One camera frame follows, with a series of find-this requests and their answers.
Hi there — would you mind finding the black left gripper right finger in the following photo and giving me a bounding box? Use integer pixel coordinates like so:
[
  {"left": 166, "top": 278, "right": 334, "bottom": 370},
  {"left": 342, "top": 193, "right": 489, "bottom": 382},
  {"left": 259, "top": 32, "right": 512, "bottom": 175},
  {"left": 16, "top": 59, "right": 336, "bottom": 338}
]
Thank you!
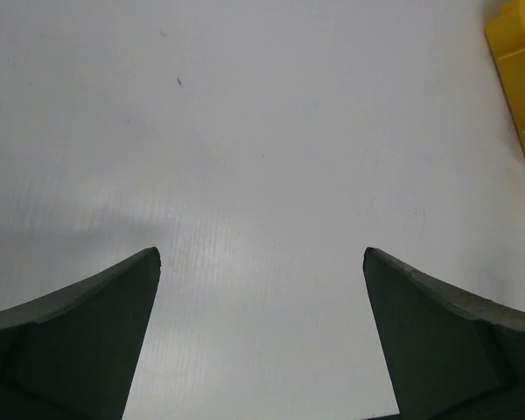
[{"left": 362, "top": 248, "right": 525, "bottom": 419}]

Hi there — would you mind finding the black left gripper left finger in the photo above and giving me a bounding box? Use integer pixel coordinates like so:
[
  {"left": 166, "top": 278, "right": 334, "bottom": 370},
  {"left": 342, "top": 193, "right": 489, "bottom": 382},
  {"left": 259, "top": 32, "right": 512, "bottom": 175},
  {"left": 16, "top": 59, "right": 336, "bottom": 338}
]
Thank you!
[{"left": 0, "top": 247, "right": 161, "bottom": 419}]

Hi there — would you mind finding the yellow plastic bin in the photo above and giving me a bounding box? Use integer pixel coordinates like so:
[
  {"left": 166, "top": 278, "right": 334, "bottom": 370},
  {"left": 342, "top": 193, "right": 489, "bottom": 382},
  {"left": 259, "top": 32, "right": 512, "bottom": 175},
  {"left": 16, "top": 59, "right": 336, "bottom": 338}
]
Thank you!
[{"left": 485, "top": 0, "right": 525, "bottom": 157}]

